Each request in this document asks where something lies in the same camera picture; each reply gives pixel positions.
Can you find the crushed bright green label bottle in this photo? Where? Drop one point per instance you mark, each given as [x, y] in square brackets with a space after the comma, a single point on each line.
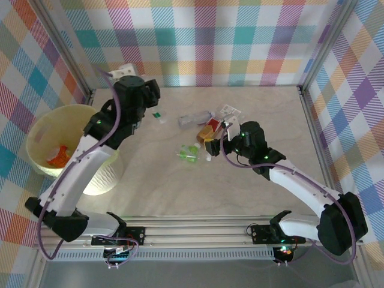
[189, 154]

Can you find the clear purple tinted bottle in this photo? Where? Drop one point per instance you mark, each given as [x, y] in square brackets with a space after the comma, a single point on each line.
[192, 120]

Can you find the clear plastic packet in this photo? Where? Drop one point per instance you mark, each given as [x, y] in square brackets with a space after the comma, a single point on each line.
[229, 110]

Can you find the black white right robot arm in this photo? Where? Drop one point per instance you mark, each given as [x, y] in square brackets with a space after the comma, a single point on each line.
[300, 183]

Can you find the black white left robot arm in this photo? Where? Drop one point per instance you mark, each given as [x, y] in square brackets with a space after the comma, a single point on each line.
[81, 168]

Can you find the pale yellow plastic bin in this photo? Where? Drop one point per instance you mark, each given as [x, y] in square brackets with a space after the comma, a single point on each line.
[102, 180]

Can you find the right controller board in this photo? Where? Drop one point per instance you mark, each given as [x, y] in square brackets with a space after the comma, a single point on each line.
[283, 250]

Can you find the controller board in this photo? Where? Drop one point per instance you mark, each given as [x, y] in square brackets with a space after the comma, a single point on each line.
[283, 250]
[118, 258]

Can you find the left controller board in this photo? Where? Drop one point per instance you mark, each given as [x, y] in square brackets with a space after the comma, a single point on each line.
[118, 258]

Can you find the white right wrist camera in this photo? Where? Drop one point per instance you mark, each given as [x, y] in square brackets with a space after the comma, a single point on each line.
[232, 121]

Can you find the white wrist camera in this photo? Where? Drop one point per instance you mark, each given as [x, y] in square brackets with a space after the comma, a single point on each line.
[124, 70]
[232, 121]

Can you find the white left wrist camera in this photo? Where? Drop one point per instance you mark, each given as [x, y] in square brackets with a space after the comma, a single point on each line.
[124, 70]

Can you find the aluminium right side rail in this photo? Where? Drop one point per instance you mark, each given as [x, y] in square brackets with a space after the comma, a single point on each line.
[317, 141]

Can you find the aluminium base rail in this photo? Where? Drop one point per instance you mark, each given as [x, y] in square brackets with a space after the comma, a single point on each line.
[195, 234]

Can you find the aluminium left frame post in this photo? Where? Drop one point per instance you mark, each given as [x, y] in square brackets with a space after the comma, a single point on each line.
[63, 45]

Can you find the aluminium frame post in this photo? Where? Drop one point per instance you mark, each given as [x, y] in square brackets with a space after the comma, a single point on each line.
[63, 45]
[325, 45]

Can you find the aluminium right frame post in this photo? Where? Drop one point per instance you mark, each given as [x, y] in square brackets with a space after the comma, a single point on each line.
[325, 45]

